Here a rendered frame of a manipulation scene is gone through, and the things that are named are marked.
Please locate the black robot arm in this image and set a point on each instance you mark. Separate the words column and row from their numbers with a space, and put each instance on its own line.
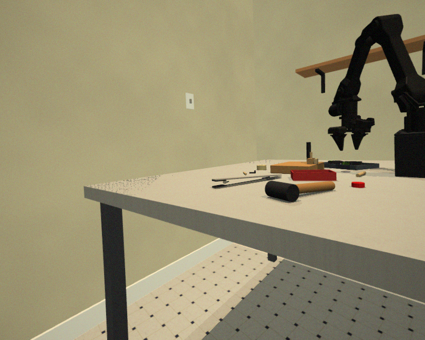
column 409, row 93

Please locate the black-headed mallet with wooden handle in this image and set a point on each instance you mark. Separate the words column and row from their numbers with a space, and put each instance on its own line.
column 290, row 192

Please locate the light wooden board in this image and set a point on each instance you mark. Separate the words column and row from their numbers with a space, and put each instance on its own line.
column 285, row 168

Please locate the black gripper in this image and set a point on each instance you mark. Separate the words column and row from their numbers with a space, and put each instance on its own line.
column 357, row 135

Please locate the red short cylinder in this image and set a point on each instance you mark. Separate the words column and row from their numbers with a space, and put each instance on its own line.
column 358, row 184

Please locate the red shallow tray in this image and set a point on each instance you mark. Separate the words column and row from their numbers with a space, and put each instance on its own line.
column 316, row 175

